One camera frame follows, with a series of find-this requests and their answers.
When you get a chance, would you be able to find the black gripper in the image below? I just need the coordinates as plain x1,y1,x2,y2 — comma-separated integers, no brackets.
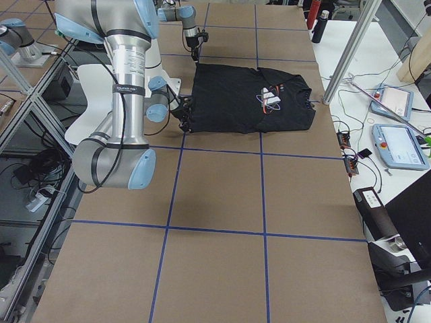
170,96,194,133
185,29,209,63

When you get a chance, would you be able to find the black graphic t-shirt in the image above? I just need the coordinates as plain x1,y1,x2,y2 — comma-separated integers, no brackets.
189,64,315,134

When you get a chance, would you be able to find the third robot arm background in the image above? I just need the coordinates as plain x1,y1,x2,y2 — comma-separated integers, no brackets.
1,18,51,68

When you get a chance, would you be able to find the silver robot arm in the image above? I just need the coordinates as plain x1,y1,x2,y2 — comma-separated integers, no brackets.
157,4,209,63
55,1,199,190

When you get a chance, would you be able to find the white plastic chair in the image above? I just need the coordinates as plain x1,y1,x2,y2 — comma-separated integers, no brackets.
65,64,113,145

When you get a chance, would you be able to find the black water bottle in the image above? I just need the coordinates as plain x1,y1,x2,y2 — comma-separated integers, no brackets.
311,10,329,44

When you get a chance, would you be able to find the red water bottle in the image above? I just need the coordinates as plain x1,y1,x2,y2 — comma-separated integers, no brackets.
306,0,321,30

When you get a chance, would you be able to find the orange connector block far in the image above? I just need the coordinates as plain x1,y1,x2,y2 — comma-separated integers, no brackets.
337,132,351,149

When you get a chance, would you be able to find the orange connector block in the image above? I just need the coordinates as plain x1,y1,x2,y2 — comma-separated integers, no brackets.
343,155,359,178
337,132,351,149

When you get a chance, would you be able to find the white power strip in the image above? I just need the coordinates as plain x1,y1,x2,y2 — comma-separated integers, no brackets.
26,188,51,213

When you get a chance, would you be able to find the orange connector block near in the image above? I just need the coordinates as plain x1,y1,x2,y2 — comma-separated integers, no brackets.
343,155,359,178

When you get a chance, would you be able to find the upper teach pendant tablet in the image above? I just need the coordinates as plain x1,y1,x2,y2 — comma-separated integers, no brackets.
372,83,414,121

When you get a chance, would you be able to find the teach pendant tablet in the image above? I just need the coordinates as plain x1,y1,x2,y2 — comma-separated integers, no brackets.
372,83,414,121
372,124,430,170

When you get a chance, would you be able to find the lower teach pendant tablet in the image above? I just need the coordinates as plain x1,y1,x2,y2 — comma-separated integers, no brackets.
372,124,430,170

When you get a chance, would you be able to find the black box with label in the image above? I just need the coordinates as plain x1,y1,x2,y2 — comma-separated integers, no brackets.
353,187,398,240

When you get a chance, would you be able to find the black monitor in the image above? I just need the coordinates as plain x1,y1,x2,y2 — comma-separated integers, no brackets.
385,172,430,269

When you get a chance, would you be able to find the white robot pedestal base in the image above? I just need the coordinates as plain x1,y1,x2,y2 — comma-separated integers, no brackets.
145,39,181,98

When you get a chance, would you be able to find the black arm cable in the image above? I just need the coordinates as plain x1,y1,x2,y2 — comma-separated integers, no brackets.
77,57,172,194

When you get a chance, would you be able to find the aluminium frame post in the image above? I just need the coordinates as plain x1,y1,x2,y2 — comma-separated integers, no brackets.
323,0,382,105

